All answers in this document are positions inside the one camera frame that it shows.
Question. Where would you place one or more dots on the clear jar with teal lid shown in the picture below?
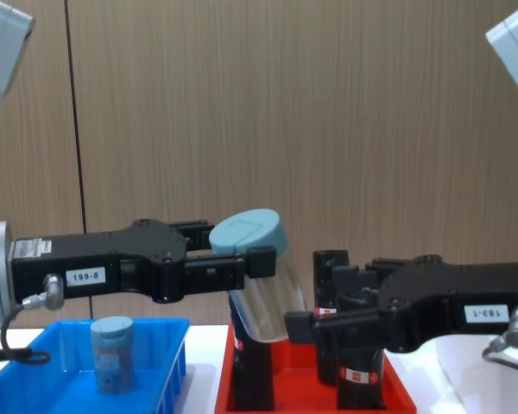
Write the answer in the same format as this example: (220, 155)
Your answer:
(250, 230)

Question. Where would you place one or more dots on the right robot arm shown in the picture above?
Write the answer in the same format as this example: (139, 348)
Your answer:
(516, 52)

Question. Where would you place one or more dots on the brown-filled jar with teal lid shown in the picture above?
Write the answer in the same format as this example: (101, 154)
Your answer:
(112, 358)

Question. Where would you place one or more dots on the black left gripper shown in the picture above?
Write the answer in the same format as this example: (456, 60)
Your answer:
(95, 263)

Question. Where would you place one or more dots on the blue plastic bin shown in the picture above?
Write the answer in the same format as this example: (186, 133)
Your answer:
(60, 388)

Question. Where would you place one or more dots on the red plastic bin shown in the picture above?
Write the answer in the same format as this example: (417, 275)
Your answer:
(302, 388)

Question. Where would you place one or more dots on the white plastic bin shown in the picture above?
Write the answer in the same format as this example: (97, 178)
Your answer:
(470, 379)

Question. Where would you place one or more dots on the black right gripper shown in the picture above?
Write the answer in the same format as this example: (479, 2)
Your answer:
(431, 293)

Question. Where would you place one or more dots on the black bottle with red label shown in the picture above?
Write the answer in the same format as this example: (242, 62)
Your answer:
(324, 276)
(359, 390)
(252, 371)

